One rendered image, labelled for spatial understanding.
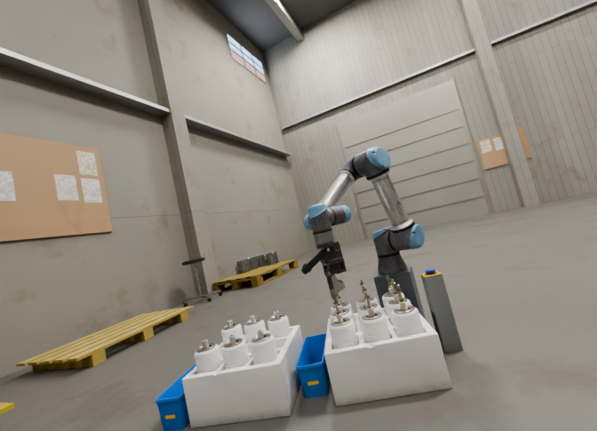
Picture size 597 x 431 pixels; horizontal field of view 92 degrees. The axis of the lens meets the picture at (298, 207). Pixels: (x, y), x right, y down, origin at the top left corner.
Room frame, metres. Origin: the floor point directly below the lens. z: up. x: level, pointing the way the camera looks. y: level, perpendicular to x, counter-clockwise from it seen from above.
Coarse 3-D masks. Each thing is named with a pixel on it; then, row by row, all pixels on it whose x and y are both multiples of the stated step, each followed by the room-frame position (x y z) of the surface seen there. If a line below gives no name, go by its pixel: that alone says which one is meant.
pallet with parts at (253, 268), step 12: (240, 264) 5.09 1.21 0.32; (252, 264) 5.32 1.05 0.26; (264, 264) 5.56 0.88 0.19; (276, 264) 5.27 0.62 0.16; (240, 276) 4.60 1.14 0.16; (252, 276) 4.29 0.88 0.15; (264, 276) 5.08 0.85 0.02; (276, 276) 4.73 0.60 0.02; (216, 288) 4.62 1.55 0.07; (228, 288) 4.81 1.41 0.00; (240, 288) 4.49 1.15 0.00
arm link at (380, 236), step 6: (384, 228) 1.53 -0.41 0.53; (390, 228) 1.53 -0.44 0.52; (372, 234) 1.58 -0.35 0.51; (378, 234) 1.53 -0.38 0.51; (384, 234) 1.52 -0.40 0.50; (378, 240) 1.54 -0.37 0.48; (384, 240) 1.51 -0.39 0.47; (390, 240) 1.48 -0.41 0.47; (378, 246) 1.54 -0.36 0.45; (384, 246) 1.52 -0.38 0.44; (390, 246) 1.50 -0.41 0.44; (378, 252) 1.55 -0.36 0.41; (384, 252) 1.53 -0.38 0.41; (390, 252) 1.52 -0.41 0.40
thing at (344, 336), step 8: (352, 320) 1.13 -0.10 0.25; (336, 328) 1.08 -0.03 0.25; (344, 328) 1.08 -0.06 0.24; (352, 328) 1.09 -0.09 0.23; (336, 336) 1.09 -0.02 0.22; (344, 336) 1.08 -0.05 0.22; (352, 336) 1.08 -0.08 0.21; (336, 344) 1.09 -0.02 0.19; (344, 344) 1.08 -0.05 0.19; (352, 344) 1.08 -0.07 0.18
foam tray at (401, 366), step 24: (384, 312) 1.34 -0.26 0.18; (360, 336) 1.14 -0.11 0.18; (408, 336) 1.04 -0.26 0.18; (432, 336) 1.01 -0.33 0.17; (336, 360) 1.05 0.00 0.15; (360, 360) 1.04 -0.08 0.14; (384, 360) 1.03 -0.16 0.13; (408, 360) 1.02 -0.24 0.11; (432, 360) 1.01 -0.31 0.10; (336, 384) 1.05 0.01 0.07; (360, 384) 1.04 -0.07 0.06; (384, 384) 1.04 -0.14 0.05; (408, 384) 1.03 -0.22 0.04; (432, 384) 1.02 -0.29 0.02
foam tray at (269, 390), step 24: (288, 336) 1.32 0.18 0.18; (288, 360) 1.17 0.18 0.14; (192, 384) 1.13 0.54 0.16; (216, 384) 1.11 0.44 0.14; (240, 384) 1.09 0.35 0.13; (264, 384) 1.08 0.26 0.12; (288, 384) 1.11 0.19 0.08; (192, 408) 1.13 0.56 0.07; (216, 408) 1.11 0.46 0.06; (240, 408) 1.10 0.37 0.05; (264, 408) 1.08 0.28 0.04; (288, 408) 1.07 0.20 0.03
